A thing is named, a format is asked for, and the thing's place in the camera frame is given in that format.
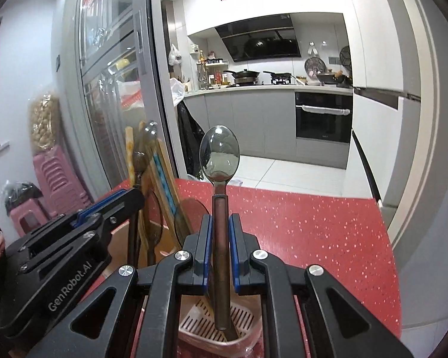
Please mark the bag of round snacks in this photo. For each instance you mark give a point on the bag of round snacks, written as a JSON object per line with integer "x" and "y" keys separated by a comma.
{"x": 44, "y": 123}

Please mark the gas stove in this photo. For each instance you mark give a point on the gas stove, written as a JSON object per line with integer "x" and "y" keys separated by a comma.
{"x": 282, "y": 80}

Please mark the rack of seasoning bottles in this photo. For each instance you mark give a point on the rack of seasoning bottles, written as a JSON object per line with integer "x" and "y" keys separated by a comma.
{"x": 212, "y": 71}

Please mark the pink plastic stool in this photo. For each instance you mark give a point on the pink plastic stool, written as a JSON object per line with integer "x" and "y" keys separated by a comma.
{"x": 24, "y": 218}

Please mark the black garbage bag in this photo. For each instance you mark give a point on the black garbage bag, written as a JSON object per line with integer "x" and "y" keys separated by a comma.
{"x": 190, "y": 138}

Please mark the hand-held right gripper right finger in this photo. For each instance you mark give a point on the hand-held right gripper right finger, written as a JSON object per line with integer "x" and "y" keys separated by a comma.
{"x": 234, "y": 253}

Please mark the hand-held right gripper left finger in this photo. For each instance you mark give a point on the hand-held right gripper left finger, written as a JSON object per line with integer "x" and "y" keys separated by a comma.
{"x": 208, "y": 253}

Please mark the beige utensil holder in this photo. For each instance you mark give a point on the beige utensil holder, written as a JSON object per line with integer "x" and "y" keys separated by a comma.
{"x": 194, "y": 339}

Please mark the white crumpled plastic bag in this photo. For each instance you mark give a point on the white crumpled plastic bag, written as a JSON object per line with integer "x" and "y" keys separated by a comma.
{"x": 177, "y": 91}

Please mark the black wok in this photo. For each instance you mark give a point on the black wok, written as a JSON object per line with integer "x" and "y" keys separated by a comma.
{"x": 242, "y": 74}

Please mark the stack of pink stools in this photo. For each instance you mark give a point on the stack of pink stools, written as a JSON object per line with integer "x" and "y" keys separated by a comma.
{"x": 59, "y": 179}

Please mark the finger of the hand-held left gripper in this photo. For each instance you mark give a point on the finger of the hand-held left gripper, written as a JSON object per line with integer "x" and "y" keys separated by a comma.
{"x": 127, "y": 207}
{"x": 100, "y": 202}

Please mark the black range hood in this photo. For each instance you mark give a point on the black range hood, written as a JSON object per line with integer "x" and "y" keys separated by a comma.
{"x": 261, "y": 41}

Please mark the round metal steamer rack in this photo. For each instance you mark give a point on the round metal steamer rack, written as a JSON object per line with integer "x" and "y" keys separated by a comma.
{"x": 314, "y": 66}

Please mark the blue striped wooden utensil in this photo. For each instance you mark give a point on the blue striped wooden utensil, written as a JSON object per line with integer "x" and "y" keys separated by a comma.
{"x": 166, "y": 182}

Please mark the black built-in oven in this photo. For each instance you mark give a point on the black built-in oven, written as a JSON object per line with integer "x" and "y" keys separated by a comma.
{"x": 323, "y": 119}

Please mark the grey kitchen cabinets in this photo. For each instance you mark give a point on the grey kitchen cabinets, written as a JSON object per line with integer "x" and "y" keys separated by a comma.
{"x": 246, "y": 119}

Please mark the wall switch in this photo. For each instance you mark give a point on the wall switch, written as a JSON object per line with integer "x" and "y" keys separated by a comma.
{"x": 58, "y": 63}

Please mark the black pot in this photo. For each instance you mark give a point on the black pot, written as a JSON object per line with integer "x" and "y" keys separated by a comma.
{"x": 330, "y": 77}

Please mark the glass door cabinet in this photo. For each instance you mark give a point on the glass door cabinet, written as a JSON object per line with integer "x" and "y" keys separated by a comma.
{"x": 108, "y": 82}

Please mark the black frying pan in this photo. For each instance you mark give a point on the black frying pan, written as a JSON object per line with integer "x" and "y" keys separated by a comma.
{"x": 278, "y": 73}

